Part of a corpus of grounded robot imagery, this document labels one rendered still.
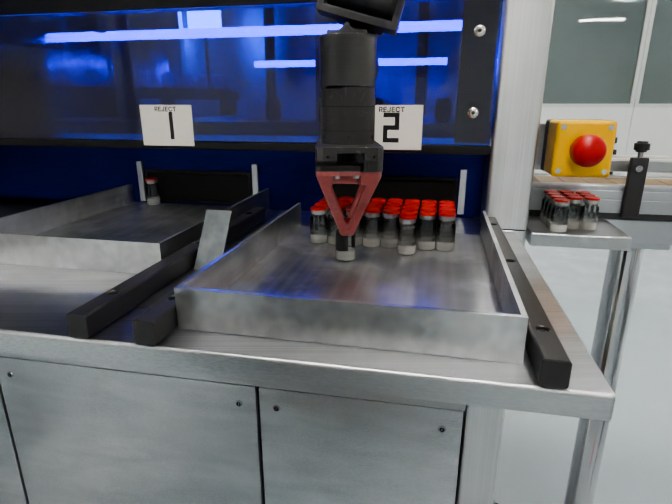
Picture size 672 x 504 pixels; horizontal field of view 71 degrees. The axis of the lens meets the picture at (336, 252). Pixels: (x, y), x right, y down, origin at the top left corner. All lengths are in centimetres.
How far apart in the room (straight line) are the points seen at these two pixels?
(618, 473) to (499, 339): 144
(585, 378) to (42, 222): 68
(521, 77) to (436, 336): 43
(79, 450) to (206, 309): 81
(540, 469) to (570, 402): 135
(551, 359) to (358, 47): 32
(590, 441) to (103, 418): 93
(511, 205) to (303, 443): 54
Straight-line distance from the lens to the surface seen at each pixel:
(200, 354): 37
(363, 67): 49
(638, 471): 181
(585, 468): 111
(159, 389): 97
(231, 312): 38
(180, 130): 78
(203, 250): 53
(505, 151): 69
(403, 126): 68
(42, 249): 61
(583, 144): 67
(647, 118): 566
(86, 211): 84
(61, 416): 114
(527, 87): 69
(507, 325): 34
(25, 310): 50
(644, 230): 87
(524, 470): 167
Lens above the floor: 105
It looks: 17 degrees down
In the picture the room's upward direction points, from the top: straight up
